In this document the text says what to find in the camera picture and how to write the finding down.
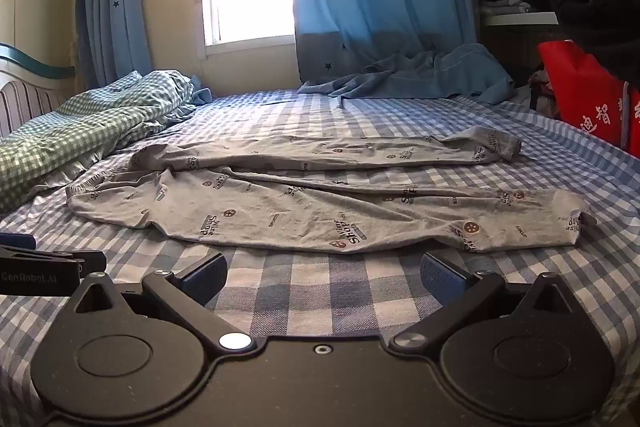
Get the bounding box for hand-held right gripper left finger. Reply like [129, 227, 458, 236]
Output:
[65, 251, 256, 353]

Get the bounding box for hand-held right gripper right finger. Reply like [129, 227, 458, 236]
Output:
[390, 252, 583, 353]

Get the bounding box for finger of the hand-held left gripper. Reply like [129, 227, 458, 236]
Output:
[0, 245, 107, 274]
[0, 232, 37, 251]

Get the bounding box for grey printed pants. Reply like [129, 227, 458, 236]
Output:
[66, 124, 598, 255]

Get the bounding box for blue checked bed sheet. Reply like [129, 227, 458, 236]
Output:
[0, 88, 640, 427]

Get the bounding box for green checked duvet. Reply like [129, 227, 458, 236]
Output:
[0, 69, 200, 214]

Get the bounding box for striped bed headboard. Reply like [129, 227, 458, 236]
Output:
[0, 42, 77, 138]

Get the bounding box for crumpled blue cloth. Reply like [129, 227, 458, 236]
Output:
[297, 43, 519, 104]

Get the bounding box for red bag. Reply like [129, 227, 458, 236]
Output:
[537, 39, 640, 154]

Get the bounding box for pile of dark clothes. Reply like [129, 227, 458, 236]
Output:
[477, 0, 640, 68]

